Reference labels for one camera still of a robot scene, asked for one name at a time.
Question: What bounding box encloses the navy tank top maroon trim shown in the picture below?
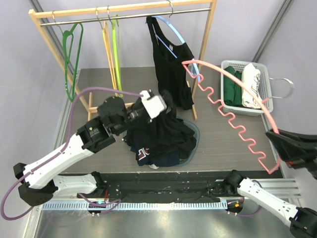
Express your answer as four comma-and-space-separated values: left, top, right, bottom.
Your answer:
130, 147, 180, 167

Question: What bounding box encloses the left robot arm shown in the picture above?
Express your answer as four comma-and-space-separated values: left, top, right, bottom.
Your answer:
13, 91, 173, 207

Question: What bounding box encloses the yellow plastic hanger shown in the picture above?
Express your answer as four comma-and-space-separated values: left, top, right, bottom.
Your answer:
102, 21, 117, 90

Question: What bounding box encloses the light blue hanger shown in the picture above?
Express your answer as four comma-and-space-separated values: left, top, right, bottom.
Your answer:
151, 9, 203, 82

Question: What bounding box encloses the pink hanger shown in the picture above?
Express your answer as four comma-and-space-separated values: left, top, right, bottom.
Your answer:
182, 59, 281, 174

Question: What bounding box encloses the folded dark green shirt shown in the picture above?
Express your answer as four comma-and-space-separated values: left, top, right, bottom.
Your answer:
223, 66, 242, 107

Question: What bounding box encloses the white slotted cable duct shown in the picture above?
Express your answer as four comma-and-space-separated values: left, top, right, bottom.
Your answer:
42, 200, 227, 211

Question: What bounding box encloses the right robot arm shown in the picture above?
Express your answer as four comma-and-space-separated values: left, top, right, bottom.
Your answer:
223, 129, 317, 238

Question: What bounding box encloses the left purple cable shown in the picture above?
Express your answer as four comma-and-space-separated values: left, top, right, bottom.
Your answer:
0, 87, 143, 221

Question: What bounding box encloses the white plastic basket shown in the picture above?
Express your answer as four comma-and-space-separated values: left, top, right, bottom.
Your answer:
220, 60, 272, 116

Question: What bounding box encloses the wooden clothes rack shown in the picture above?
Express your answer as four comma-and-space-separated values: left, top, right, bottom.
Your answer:
28, 0, 218, 134

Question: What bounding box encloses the neon yellow hanger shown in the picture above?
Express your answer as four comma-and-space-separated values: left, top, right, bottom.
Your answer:
112, 19, 122, 91

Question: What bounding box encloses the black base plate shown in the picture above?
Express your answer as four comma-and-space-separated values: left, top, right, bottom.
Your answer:
85, 171, 238, 203

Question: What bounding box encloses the black dress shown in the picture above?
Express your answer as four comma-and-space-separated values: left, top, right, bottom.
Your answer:
124, 110, 196, 159

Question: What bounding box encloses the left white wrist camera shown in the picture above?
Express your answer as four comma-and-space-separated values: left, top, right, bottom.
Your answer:
140, 90, 167, 119

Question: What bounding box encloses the black white striped tank top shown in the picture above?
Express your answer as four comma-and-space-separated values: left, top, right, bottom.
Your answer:
149, 164, 159, 170

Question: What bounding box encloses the teal plastic basin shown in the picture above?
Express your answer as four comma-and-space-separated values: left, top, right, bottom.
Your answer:
176, 119, 201, 167

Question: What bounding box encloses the green plastic hanger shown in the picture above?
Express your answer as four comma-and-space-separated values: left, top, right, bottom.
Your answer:
62, 22, 84, 102

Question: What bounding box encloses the folded white shirt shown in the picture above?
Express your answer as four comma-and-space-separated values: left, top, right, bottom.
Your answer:
241, 63, 262, 109

